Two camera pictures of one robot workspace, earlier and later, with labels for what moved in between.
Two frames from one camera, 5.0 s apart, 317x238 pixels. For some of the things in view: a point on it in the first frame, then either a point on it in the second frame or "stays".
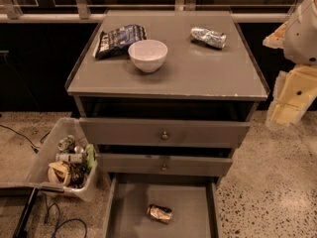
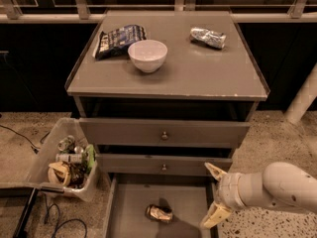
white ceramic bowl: x=148 y=55 stays
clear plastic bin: x=68 y=163 stays
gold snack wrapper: x=159 y=213 stays
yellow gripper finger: x=276 y=39 → x=217 y=174
